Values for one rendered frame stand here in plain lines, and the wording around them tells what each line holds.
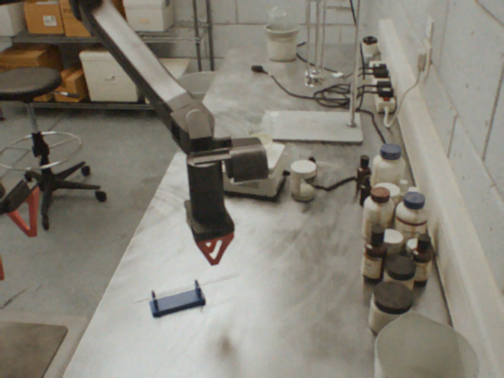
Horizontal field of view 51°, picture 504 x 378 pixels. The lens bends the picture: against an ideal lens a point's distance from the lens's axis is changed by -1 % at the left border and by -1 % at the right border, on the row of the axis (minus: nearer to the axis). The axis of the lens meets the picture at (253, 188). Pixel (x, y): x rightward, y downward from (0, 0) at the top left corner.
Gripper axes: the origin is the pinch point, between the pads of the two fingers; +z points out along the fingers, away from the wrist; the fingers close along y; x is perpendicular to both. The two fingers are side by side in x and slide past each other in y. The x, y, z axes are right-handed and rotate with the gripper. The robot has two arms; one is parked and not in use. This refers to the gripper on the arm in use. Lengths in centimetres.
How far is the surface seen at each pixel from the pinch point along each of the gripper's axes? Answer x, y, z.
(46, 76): 33, 173, 20
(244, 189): -15.5, 30.3, 7.3
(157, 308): 10.9, -0.9, 8.4
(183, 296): 5.8, 0.9, 8.7
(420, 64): -70, 45, -12
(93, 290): 29, 99, 85
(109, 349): 20.0, -6.4, 9.8
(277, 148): -25.5, 35.3, 0.8
